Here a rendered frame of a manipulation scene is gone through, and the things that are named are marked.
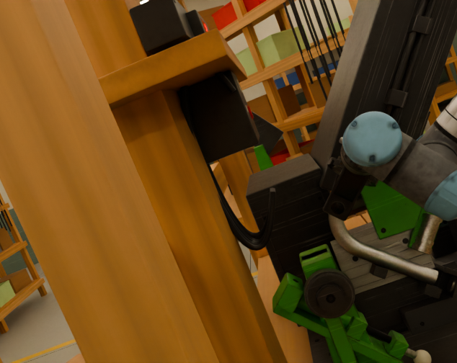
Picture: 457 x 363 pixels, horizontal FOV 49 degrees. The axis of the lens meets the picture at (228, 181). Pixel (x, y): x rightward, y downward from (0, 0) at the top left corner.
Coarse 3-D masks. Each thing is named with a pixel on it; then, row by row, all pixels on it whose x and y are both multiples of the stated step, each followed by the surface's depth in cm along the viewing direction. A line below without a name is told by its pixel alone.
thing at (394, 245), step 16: (336, 240) 106; (368, 240) 105; (384, 240) 105; (400, 240) 104; (336, 256) 106; (352, 256) 105; (400, 256) 104; (416, 256) 103; (352, 272) 105; (368, 272) 105; (368, 288) 104
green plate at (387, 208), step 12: (372, 192) 104; (384, 192) 103; (396, 192) 103; (372, 204) 104; (384, 204) 103; (396, 204) 103; (408, 204) 102; (372, 216) 103; (384, 216) 103; (396, 216) 103; (408, 216) 102; (384, 228) 103; (396, 228) 102; (408, 228) 102
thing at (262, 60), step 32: (256, 0) 402; (288, 0) 366; (320, 0) 346; (352, 0) 332; (224, 32) 429; (288, 32) 413; (256, 64) 421; (288, 64) 389; (288, 96) 454; (320, 96) 391; (288, 128) 416; (256, 160) 479
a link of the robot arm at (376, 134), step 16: (368, 112) 69; (352, 128) 68; (368, 128) 68; (384, 128) 68; (352, 144) 68; (368, 144) 68; (384, 144) 67; (400, 144) 67; (352, 160) 71; (368, 160) 68; (384, 160) 68; (384, 176) 71
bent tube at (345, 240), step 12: (336, 228) 101; (348, 240) 101; (360, 252) 100; (372, 252) 100; (384, 252) 100; (384, 264) 99; (396, 264) 99; (408, 264) 98; (408, 276) 99; (420, 276) 98; (432, 276) 97
